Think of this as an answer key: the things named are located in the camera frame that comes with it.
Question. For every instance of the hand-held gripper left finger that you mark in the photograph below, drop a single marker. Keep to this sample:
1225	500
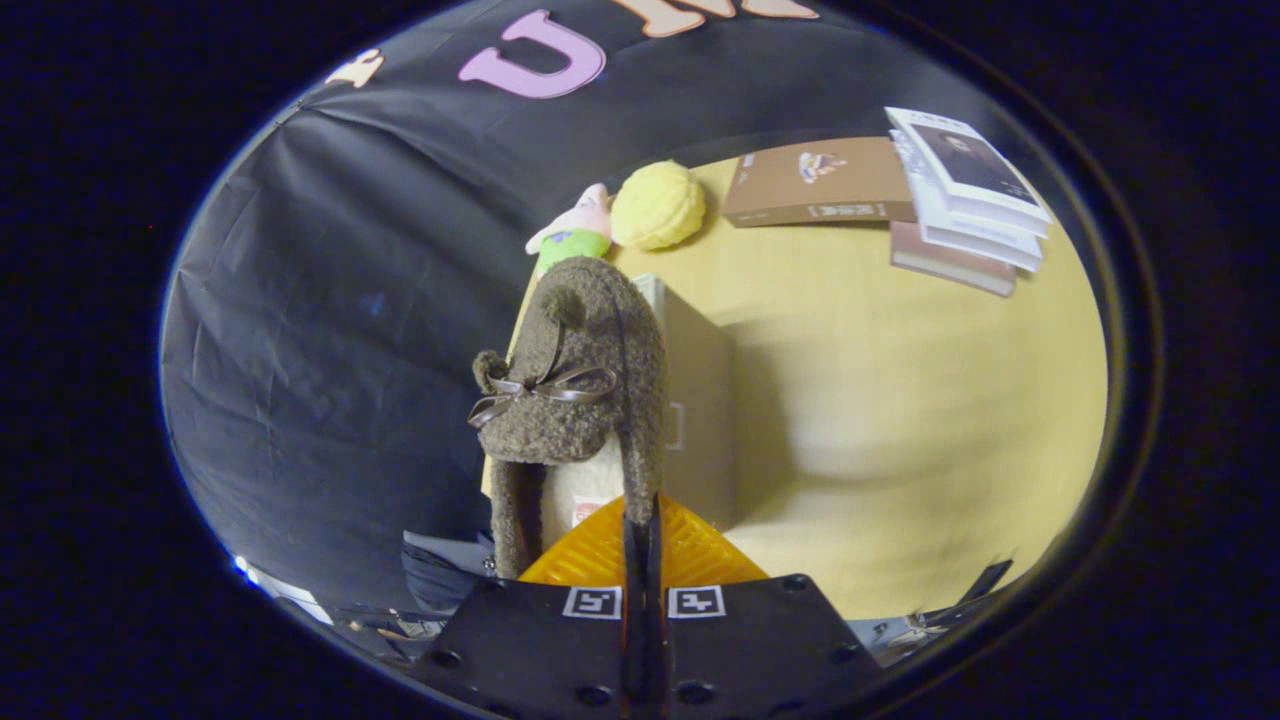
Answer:
550	650

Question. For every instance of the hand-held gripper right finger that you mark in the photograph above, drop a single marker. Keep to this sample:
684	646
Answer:
760	650

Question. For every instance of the grey fabric storage box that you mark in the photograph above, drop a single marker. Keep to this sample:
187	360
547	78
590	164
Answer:
700	400

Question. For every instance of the brown fluffy shoe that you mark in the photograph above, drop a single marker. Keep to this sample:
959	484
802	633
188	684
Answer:
590	340

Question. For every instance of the dark blue cloth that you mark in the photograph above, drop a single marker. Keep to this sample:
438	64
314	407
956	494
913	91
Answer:
440	575

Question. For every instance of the black backdrop cloth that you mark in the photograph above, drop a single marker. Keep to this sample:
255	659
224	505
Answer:
330	300

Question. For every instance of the pink and green plush toy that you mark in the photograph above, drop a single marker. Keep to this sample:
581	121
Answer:
580	225

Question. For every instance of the pinkish brown book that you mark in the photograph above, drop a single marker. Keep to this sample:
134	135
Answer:
950	262

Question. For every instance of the yellow round plush toy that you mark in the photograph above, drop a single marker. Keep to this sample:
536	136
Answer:
657	205

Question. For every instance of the white paperback book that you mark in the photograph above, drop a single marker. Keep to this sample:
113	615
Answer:
960	235

